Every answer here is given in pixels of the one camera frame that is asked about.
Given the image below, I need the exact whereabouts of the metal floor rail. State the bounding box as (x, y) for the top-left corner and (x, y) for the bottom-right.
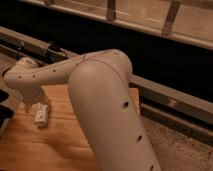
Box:
(0, 27), (213, 146)

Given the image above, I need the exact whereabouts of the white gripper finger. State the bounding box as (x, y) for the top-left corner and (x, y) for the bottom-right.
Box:
(24, 104), (32, 113)
(40, 101), (46, 106)

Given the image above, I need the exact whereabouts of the black object at left edge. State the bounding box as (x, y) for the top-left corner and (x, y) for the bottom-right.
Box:
(0, 89), (14, 137)

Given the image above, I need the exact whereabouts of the window frame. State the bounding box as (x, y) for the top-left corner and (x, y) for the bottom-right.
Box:
(20, 0), (213, 50)

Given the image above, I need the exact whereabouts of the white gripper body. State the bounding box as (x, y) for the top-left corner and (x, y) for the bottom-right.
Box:
(20, 87), (45, 105)

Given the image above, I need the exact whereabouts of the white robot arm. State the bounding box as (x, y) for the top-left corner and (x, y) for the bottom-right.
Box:
(3, 49), (161, 171)

